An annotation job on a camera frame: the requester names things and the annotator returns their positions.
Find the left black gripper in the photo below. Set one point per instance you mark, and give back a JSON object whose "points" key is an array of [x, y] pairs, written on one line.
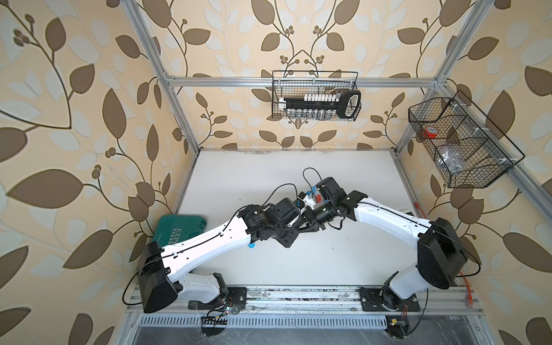
{"points": [[289, 239]]}

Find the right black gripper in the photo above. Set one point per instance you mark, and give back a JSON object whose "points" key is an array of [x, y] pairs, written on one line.
{"points": [[311, 223]]}

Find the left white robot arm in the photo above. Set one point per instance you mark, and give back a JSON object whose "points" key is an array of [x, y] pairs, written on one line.
{"points": [[164, 273]]}

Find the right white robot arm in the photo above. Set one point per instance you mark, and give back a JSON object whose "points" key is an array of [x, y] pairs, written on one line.
{"points": [[440, 255]]}

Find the green plastic tool case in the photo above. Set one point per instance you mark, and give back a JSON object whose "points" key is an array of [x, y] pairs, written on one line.
{"points": [[174, 228]]}

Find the small circuit board left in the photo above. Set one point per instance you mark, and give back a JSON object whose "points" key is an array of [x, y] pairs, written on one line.
{"points": [[215, 321]]}

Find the small circuit board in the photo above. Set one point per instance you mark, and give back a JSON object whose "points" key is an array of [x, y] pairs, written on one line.
{"points": [[397, 328], [215, 321]]}

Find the small circuit board right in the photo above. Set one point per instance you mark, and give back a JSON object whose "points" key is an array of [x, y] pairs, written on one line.
{"points": [[397, 328]]}

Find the clear plastic bag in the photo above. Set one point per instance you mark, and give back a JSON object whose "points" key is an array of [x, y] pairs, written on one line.
{"points": [[450, 160]]}

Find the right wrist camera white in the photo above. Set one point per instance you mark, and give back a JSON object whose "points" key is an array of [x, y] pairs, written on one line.
{"points": [[307, 200]]}

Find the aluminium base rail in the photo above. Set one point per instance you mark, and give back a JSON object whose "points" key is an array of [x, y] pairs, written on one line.
{"points": [[300, 300]]}

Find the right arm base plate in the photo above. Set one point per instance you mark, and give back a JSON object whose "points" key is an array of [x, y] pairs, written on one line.
{"points": [[384, 300]]}

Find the socket rail tool black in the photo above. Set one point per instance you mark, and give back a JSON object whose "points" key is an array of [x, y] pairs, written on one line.
{"points": [[339, 106]]}

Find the black wire basket back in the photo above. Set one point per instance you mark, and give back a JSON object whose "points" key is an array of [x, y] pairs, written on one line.
{"points": [[297, 83]]}

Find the black wire basket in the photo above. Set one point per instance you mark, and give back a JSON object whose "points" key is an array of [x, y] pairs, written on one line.
{"points": [[489, 152], [297, 83]]}

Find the black wire basket right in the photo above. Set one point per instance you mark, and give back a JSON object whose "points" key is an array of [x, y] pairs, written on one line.
{"points": [[489, 152]]}

